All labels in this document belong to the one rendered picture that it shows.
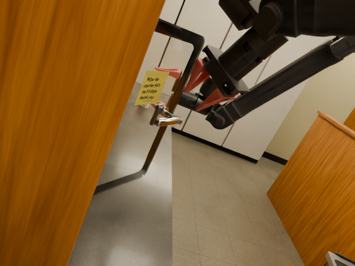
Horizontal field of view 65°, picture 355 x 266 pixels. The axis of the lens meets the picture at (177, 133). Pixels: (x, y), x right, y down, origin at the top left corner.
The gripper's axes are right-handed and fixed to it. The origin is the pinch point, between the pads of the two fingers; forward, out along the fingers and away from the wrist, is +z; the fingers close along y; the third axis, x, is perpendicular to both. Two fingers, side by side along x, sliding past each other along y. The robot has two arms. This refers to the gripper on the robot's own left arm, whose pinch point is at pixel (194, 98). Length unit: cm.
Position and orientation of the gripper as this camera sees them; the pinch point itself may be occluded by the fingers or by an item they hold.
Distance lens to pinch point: 55.6
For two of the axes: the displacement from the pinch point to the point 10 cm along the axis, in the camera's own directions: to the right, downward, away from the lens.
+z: -6.7, 5.4, 5.1
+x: 5.5, -1.0, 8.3
